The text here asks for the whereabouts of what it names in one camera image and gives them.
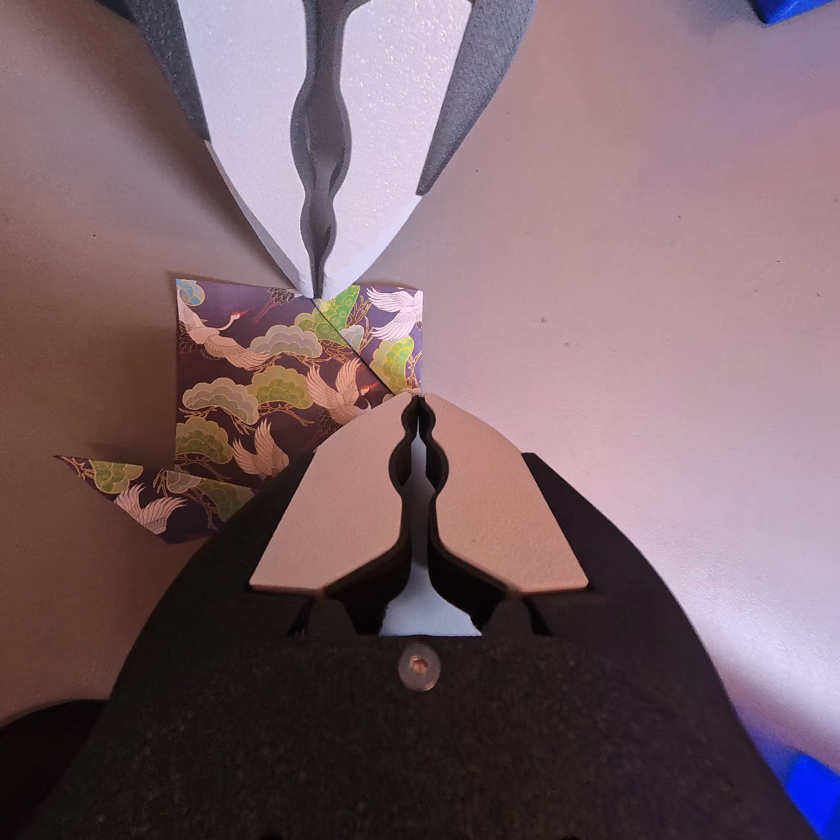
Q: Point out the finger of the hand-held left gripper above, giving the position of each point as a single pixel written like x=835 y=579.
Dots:
x=243 y=92
x=400 y=92

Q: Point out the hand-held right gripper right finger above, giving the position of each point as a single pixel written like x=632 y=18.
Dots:
x=505 y=519

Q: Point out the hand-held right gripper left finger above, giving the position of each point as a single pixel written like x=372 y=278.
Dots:
x=328 y=519

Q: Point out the purple crane patterned paper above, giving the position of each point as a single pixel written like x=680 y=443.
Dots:
x=250 y=381

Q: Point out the blue plastic bin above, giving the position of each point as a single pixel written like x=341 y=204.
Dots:
x=807 y=788
x=801 y=8

